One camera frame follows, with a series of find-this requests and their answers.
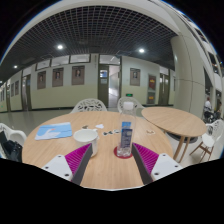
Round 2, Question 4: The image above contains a white ceramic mug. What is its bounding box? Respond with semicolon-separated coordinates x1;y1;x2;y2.
72;128;100;158

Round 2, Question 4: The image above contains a black bag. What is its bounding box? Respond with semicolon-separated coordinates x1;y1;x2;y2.
0;130;24;164

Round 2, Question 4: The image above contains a group of ceiling lights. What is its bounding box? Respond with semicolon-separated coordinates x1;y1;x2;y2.
12;43;147;70

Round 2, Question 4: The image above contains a person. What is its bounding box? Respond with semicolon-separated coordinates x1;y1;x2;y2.
203;96;214;122

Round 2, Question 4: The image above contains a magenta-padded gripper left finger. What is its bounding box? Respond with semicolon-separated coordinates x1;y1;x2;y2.
41;143;95;187

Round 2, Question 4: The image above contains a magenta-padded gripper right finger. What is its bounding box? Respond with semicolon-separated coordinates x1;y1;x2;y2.
130;142;184;186

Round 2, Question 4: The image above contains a blue printed paper leaflet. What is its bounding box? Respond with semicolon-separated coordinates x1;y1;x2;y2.
34;121;74;141

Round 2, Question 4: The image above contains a white chair with wooden legs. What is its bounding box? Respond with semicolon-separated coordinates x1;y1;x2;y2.
189;119;224;163

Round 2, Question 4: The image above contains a white plastic armchair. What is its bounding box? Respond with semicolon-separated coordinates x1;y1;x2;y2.
0;122;28;160

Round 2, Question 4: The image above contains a white lattice-back chair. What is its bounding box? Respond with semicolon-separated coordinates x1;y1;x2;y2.
117;96;145;113
70;97;108;115

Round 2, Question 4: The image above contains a round wooden table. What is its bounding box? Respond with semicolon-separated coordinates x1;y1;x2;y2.
141;106;208;162

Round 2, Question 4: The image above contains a dark green open doorway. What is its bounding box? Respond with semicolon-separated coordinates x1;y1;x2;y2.
97;63;121;109

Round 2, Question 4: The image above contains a clear plastic water bottle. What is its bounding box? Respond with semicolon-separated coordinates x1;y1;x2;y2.
116;101;137;158

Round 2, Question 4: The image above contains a group of framed wall portraits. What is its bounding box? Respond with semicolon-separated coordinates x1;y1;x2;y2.
0;65;157;105

